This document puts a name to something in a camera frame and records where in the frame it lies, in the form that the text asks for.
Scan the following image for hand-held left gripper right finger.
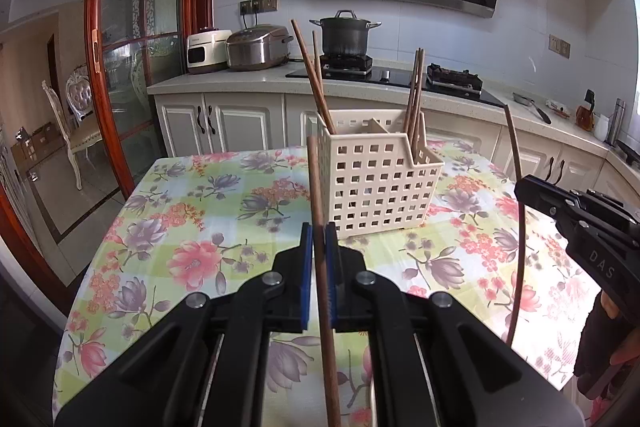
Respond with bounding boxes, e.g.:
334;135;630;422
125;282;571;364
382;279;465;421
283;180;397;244
325;222;584;427

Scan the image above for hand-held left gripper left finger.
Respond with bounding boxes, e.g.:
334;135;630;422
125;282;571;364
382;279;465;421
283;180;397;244
55;222;314;427

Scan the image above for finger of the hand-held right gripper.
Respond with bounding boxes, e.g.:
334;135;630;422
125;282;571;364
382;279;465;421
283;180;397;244
514;175;584;229
571;188;640;225

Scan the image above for cream perforated utensil holder basket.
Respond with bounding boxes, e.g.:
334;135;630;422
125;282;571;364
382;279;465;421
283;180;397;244
308;109;446;239

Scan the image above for light wooden chopstick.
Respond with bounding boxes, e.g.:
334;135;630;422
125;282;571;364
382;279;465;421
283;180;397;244
419;111;431;159

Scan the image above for person's right hand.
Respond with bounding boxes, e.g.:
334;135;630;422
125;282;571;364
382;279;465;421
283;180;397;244
574;292;640;408

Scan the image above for floral tablecloth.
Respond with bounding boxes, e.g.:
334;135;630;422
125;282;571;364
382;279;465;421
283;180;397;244
52;142;608;427

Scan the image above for white kitchen base cabinet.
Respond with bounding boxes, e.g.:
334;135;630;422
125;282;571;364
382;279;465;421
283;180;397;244
149;91;640;212

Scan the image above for black glass gas hob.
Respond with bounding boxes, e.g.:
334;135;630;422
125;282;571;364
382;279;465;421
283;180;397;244
285;55;506;108

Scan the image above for silver rice cooker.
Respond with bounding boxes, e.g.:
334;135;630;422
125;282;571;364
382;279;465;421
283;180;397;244
225;24;295;72

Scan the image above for steel cooking pot with lid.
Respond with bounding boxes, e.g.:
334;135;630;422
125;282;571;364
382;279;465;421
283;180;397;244
309;10;383;58

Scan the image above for white countertop cooker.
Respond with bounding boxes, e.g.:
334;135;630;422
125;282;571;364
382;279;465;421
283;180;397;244
186;27;234;76

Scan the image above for wooden framed glass sliding door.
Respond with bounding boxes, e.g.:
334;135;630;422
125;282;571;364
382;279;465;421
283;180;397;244
83;0;214;201

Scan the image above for cream dining chair padded back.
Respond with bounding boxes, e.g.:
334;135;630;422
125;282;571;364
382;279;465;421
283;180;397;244
66;64;97;118

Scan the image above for cardboard boxes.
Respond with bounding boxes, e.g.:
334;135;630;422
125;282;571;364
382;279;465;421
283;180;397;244
10;121;57;158

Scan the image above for single gold wall socket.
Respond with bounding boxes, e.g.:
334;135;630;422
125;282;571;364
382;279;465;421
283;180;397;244
548;34;571;58

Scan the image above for gold wall socket strip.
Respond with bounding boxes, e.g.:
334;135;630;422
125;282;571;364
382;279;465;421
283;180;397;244
238;0;279;16

